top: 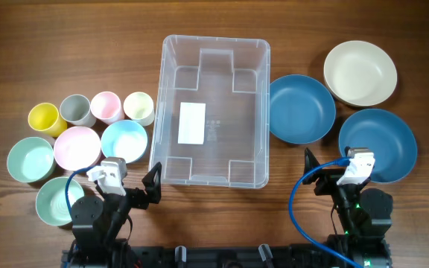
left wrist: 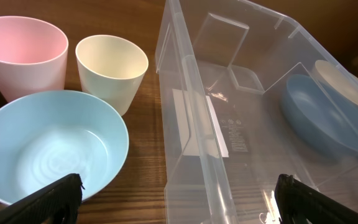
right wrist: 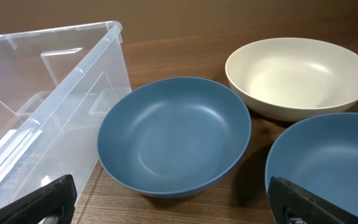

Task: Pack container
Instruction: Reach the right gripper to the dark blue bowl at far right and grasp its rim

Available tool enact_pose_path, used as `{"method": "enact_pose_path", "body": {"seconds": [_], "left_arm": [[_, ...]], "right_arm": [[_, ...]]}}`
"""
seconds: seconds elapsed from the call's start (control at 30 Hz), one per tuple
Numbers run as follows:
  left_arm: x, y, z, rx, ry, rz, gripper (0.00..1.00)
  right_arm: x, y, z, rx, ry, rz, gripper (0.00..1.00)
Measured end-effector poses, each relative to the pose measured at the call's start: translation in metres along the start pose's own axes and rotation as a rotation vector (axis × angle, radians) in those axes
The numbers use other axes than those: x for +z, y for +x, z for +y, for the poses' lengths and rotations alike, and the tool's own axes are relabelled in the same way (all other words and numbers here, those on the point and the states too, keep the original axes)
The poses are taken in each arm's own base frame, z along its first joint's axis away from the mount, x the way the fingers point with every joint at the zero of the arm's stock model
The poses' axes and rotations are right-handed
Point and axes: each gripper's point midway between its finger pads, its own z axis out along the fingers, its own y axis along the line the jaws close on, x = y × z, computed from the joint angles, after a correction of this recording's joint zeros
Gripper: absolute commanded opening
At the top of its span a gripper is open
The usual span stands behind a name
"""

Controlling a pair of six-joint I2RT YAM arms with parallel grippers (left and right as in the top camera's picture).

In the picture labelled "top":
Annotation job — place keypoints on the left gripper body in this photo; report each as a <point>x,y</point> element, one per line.
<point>137,198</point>

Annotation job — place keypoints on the dark blue bowl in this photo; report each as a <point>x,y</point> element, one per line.
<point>302,110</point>
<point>387,136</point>

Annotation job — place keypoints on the grey cup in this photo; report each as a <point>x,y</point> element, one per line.
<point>75,109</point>

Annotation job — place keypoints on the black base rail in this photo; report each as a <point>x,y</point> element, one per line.
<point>294,255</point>

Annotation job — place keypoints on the cream large bowl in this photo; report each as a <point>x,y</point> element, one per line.
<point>360,73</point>

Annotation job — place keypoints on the cream cup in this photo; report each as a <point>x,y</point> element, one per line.
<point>139,107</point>

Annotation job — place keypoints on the pink cup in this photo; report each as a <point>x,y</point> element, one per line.
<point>107,107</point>

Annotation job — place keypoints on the light blue bowl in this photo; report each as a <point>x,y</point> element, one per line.
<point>124,139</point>

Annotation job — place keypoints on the pink bowl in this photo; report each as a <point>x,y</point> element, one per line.
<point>76,148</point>

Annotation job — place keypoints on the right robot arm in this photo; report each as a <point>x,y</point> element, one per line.
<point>365,216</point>

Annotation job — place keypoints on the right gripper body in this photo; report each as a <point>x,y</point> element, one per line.
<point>328,184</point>

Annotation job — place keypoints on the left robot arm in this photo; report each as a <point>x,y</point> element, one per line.
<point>97,220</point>

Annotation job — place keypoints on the white label in container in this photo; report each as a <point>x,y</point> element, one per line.
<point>191,123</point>

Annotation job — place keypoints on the mint green bowl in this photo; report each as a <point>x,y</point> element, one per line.
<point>51,204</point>
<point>31,159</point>

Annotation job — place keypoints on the yellow cup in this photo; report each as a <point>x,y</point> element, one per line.
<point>46,118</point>

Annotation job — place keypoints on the clear plastic storage container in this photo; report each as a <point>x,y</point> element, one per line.
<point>231,76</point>

